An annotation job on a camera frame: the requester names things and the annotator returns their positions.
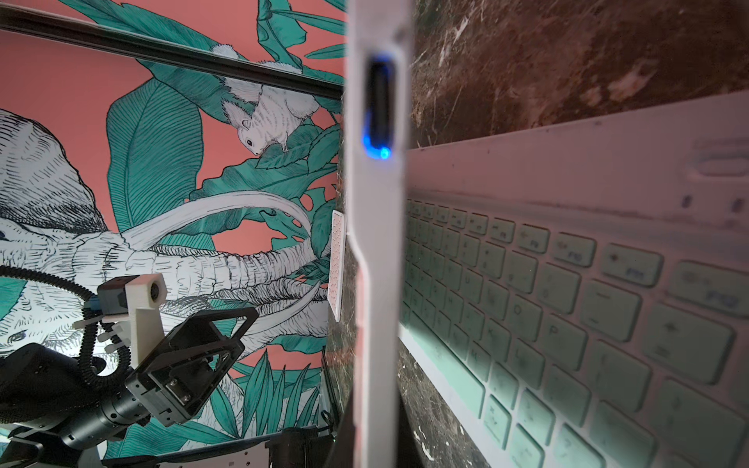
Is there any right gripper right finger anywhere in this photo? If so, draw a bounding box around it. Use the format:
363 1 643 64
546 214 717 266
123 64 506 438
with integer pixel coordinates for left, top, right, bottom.
396 396 423 468

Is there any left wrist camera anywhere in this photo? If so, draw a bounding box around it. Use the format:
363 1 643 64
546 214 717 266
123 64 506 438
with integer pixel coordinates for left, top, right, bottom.
73 274 167 372

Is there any pink keyboard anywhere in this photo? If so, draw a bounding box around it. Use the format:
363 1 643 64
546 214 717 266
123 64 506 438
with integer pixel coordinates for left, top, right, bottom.
344 1 414 467
328 210 346 322

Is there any green keyboard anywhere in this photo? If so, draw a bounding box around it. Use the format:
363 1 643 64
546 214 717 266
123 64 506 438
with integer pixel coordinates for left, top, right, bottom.
400 92 748 467

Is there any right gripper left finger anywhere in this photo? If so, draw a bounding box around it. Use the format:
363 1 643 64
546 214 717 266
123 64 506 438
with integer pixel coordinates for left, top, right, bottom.
323 397 354 468

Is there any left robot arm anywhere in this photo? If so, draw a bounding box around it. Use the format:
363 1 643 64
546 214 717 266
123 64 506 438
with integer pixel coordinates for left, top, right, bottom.
1 307 259 467

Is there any black frame post left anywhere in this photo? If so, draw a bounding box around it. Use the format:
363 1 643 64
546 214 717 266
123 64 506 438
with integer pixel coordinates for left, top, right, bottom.
1 3 343 101

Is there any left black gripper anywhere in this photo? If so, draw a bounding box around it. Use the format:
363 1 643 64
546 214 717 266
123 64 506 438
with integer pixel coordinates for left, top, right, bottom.
126 307 259 427

